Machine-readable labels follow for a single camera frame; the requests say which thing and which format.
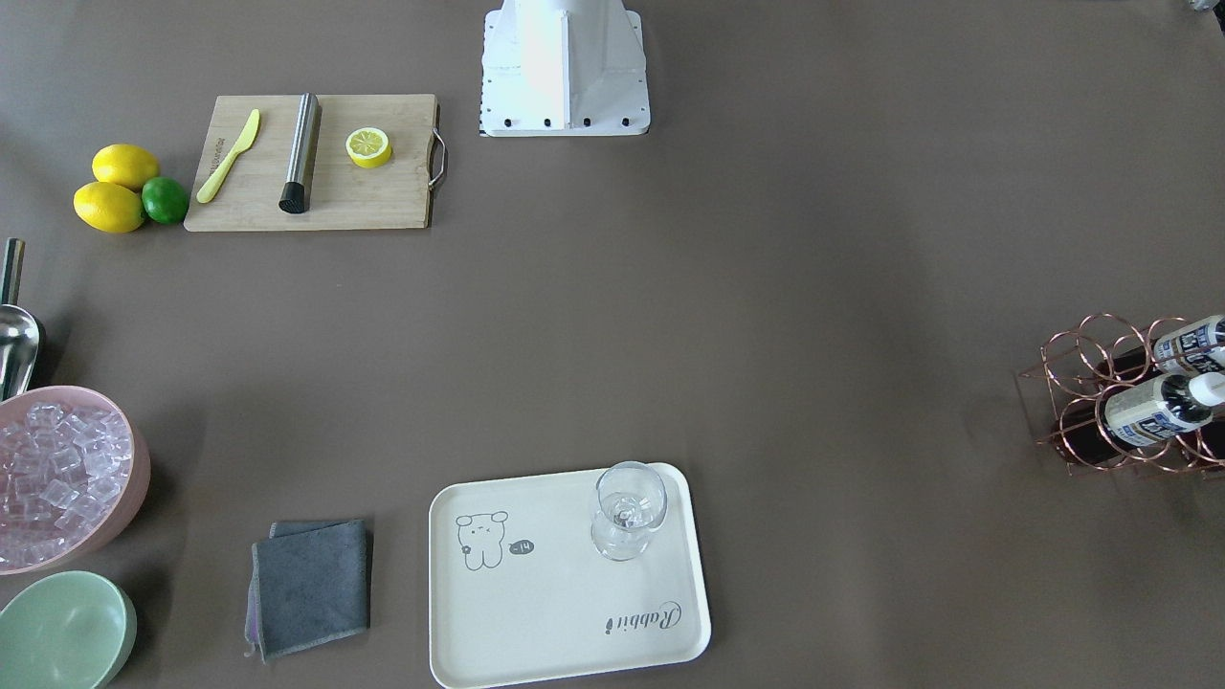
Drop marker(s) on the tea bottle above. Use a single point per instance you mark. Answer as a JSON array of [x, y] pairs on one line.
[[1189, 350], [1155, 411]]

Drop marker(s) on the steel ice scoop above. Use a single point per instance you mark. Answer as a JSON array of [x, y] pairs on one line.
[[21, 332]]

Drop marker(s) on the green lime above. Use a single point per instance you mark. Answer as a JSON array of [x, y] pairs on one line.
[[164, 200]]

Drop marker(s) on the yellow lemon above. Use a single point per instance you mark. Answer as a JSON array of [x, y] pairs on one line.
[[128, 165], [109, 207]]

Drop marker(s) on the cream rabbit tray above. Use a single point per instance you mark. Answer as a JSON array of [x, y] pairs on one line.
[[518, 592]]

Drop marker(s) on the tea bottle at basket end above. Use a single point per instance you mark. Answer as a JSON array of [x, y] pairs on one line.
[[1189, 350]]

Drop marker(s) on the half lemon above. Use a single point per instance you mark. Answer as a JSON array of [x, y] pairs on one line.
[[368, 147]]

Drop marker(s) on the grey folded cloth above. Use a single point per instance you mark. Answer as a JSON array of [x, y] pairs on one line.
[[309, 586]]

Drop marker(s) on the yellow plastic knife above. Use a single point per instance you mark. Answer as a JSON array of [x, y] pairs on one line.
[[241, 144]]

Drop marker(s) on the bamboo cutting board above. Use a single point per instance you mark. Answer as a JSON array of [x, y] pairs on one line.
[[395, 196]]

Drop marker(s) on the pink bowl of ice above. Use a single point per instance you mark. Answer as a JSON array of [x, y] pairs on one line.
[[75, 473]]

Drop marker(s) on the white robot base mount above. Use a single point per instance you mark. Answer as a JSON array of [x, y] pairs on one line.
[[563, 69]]

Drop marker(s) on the green bowl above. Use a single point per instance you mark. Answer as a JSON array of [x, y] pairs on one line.
[[73, 629]]

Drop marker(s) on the clear wine glass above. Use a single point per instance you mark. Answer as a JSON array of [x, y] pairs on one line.
[[630, 504]]

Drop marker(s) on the copper wire bottle basket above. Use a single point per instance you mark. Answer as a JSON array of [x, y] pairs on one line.
[[1064, 380]]

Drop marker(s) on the steel muddler black tip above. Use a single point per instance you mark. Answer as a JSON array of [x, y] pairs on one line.
[[296, 191]]

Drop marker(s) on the yellow lemon far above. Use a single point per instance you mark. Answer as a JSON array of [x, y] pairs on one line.
[[128, 165]]

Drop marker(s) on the yellow lemon near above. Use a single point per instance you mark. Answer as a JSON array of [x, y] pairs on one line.
[[109, 207]]

